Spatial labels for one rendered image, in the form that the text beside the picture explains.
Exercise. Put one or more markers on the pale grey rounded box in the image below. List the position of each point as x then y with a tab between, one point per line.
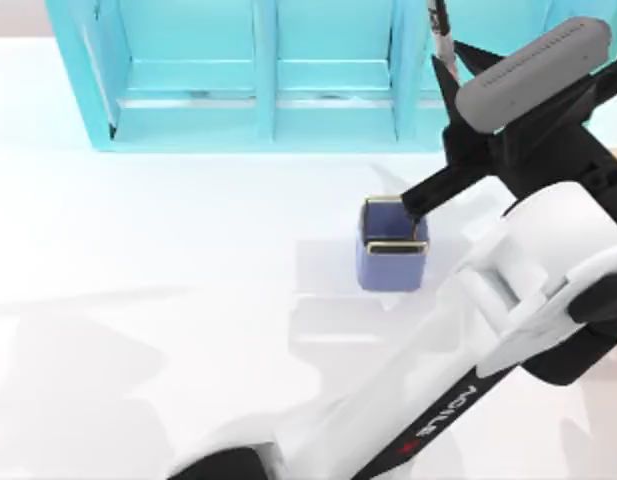
533	65

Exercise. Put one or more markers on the black and white patterned book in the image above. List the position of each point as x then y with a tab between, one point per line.
442	35

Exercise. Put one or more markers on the blue square cup gold rim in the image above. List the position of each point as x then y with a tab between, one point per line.
388	274

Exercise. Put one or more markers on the light blue rack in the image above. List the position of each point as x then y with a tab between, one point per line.
198	100

